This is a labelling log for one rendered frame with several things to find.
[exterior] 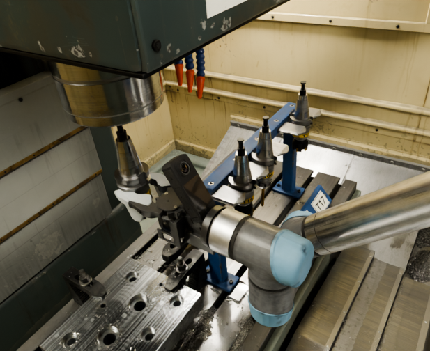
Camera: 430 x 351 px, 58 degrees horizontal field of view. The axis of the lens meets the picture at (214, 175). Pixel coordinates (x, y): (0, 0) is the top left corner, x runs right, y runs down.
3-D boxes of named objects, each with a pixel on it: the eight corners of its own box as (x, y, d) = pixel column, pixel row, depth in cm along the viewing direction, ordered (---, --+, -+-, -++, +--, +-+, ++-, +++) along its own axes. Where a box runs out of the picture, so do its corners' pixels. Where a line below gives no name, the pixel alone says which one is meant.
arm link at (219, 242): (226, 235, 57) (254, 204, 63) (201, 224, 60) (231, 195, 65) (229, 269, 62) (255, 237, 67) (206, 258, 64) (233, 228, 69)
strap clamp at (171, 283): (208, 280, 106) (202, 241, 98) (178, 316, 98) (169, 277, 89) (198, 275, 108) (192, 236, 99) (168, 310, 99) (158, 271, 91)
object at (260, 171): (272, 169, 93) (272, 167, 92) (262, 181, 89) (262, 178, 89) (247, 162, 96) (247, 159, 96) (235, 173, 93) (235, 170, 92)
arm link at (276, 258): (293, 304, 57) (295, 265, 52) (229, 273, 62) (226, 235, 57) (314, 268, 62) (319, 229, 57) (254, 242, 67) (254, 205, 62)
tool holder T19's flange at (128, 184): (134, 168, 76) (132, 157, 74) (157, 177, 73) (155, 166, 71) (110, 185, 72) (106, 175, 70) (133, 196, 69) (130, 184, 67)
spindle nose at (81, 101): (120, 79, 72) (104, 11, 66) (185, 96, 64) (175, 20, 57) (46, 114, 63) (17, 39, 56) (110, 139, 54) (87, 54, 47)
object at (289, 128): (309, 129, 107) (309, 126, 107) (301, 137, 104) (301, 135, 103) (285, 123, 111) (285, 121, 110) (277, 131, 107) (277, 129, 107)
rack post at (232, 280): (240, 279, 106) (234, 193, 88) (230, 293, 102) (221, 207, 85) (210, 265, 111) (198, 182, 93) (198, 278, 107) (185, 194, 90)
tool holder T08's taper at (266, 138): (261, 147, 98) (262, 124, 94) (277, 152, 96) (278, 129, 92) (251, 155, 95) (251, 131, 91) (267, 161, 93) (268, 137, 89)
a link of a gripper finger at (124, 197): (111, 221, 73) (155, 230, 70) (104, 196, 69) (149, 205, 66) (120, 210, 75) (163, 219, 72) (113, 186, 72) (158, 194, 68)
